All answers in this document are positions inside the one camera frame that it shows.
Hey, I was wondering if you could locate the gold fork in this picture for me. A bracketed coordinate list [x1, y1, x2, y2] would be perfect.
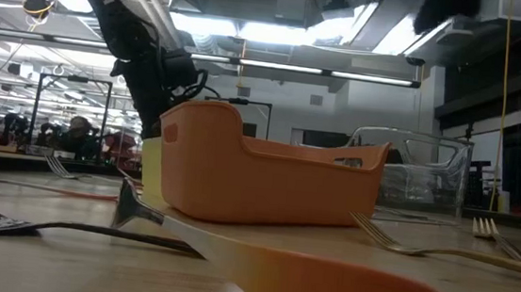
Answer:
[469, 216, 521, 265]
[344, 210, 521, 280]

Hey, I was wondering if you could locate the red background object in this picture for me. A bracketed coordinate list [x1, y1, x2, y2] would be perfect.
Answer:
[102, 131, 142, 170]

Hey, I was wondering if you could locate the yellow plastic bin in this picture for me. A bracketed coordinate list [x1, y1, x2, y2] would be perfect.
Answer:
[135, 134, 172, 214]

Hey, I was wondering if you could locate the person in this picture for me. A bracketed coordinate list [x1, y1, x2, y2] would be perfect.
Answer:
[58, 114, 103, 161]
[36, 120, 58, 149]

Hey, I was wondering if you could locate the long ceiling tube light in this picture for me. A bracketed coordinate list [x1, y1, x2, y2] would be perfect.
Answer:
[0, 25, 424, 89]

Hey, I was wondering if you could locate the orange plastic bin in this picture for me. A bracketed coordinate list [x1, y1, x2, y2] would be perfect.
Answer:
[151, 97, 395, 237]

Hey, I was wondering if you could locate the clear plastic bin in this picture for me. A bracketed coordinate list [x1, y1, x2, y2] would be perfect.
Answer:
[338, 123, 476, 229]

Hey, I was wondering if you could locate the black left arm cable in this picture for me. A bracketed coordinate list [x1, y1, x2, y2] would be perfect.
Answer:
[176, 65, 224, 104]

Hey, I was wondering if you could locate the black robot station frame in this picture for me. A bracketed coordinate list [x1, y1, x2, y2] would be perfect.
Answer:
[28, 72, 114, 153]
[201, 95, 274, 141]

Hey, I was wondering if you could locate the yellow extension cord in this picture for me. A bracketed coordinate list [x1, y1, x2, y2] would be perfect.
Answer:
[487, 0, 518, 213]

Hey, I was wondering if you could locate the black wall screen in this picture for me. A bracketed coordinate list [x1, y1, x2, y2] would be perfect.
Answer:
[301, 129, 352, 150]

